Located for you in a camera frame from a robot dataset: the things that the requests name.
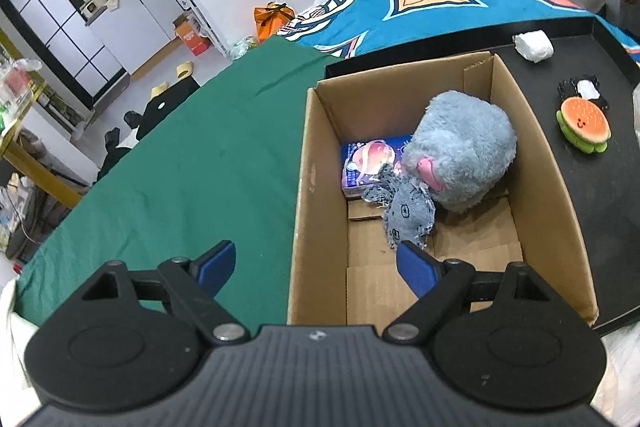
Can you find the green bed sheet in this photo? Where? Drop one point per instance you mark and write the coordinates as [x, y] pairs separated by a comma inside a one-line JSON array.
[[200, 157]]

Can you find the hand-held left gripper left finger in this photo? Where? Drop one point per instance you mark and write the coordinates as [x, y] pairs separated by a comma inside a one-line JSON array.
[[217, 264]]

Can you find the yellow leg table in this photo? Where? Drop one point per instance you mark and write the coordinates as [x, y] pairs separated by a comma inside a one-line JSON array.
[[40, 179]]

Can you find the brown cardboard box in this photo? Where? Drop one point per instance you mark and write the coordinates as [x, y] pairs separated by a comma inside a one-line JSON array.
[[550, 187]]

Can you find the white kitchen cabinet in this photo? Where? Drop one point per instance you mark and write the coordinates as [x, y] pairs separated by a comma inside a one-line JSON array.
[[145, 12]]

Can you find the burger squishy toy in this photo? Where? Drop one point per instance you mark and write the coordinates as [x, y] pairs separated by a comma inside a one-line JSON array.
[[585, 122]]

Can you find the grey plush toy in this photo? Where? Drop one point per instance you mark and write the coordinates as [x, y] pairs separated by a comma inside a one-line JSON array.
[[465, 142]]

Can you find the black dice stool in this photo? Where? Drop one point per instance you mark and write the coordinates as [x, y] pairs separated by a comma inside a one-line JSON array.
[[160, 107]]

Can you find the white storage rack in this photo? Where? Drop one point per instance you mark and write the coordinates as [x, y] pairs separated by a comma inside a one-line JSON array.
[[200, 17]]

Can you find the purple small carton box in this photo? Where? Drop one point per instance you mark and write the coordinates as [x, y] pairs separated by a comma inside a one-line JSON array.
[[365, 162]]

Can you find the black clothing pile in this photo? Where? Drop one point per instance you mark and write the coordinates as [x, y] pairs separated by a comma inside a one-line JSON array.
[[115, 157]]

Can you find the orange gift bag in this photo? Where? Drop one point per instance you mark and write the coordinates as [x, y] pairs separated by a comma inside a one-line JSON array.
[[270, 22]]

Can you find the orange carton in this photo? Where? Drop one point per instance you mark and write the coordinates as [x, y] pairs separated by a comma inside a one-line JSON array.
[[192, 38]]

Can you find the large glass jar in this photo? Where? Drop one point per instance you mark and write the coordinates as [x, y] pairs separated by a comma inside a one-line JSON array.
[[17, 82]]

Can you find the frayed denim patch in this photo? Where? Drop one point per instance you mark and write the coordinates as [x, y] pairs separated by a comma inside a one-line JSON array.
[[407, 212]]

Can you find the white tissue wad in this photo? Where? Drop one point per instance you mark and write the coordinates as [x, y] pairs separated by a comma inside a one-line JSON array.
[[534, 46]]

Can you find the black slipper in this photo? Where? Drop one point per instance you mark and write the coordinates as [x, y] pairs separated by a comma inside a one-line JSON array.
[[111, 139], [132, 119]]

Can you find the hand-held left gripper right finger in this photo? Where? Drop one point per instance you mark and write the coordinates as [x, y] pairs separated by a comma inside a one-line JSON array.
[[417, 269]]

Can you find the black shallow tray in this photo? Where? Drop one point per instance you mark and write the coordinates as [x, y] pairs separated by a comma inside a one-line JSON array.
[[615, 207]]

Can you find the black framed glass door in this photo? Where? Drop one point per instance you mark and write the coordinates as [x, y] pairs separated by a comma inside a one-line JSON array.
[[60, 27]]

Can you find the small black white toy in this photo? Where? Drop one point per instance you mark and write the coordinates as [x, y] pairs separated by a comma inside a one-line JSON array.
[[585, 88]]

